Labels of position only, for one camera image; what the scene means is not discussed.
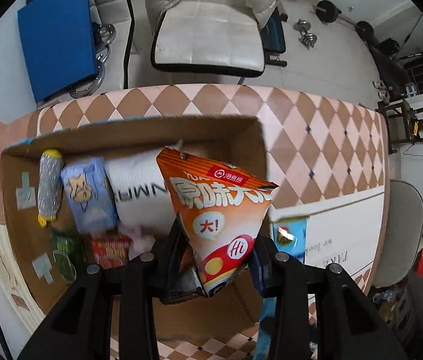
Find red snack bag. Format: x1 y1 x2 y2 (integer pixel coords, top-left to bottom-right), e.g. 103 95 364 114
87 233 133 269

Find green snack bag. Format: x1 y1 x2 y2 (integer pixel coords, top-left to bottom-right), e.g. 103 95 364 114
49 228 87 283

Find blue milk snack bag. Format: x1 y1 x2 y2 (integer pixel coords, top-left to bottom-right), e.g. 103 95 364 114
253 218 308 360

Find silver yellow snack bag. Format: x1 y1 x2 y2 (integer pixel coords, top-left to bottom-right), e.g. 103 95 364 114
37 149 63 228

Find orange chip bag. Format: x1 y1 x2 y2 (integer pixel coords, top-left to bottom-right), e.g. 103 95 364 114
156 148 278 297

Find grey round chair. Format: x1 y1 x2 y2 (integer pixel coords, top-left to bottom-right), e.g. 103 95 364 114
372 180 423 288

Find light blue cartoon pack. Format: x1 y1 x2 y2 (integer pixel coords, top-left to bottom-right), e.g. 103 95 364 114
61 157 118 236

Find white printed bag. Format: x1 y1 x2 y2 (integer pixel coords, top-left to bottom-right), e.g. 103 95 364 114
105 149 176 236

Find checkered table cloth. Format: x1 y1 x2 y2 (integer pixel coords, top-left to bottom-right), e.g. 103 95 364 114
0 85 403 359

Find dark wooden stool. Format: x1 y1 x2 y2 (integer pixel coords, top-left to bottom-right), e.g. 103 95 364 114
376 99 423 155

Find metal dumbbell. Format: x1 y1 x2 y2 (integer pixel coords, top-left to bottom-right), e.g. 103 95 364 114
293 19 317 50

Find black barbell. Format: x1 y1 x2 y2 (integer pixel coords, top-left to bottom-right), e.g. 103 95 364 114
313 0 375 42

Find grey padded chair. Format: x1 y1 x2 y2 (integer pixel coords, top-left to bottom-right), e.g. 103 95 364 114
27 0 136 103

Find metal chain rings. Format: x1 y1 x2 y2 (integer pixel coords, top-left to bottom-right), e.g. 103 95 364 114
69 23 118 100

